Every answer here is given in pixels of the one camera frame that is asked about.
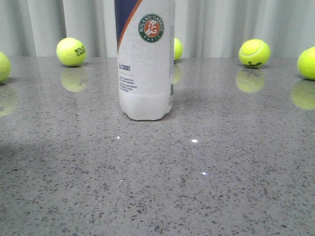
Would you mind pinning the centre back tennis ball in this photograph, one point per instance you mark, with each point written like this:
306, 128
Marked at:
178, 49

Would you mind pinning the tennis ball Wilson print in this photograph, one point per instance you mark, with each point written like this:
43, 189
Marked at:
254, 53

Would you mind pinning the tennis ball Roland Garros print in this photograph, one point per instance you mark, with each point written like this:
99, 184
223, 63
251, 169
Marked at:
71, 52

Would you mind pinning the tennis ball edge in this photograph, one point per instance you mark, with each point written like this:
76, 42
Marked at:
306, 63
5, 67

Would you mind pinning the grey curtain backdrop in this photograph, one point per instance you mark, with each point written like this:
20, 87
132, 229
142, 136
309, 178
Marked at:
206, 28

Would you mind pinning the tennis ball far left edge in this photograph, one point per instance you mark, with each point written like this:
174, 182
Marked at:
5, 67

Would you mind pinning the tennis ball far right edge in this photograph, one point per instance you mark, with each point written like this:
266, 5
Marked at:
306, 63

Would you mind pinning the white blue tennis ball can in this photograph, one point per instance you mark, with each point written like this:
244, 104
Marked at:
145, 47

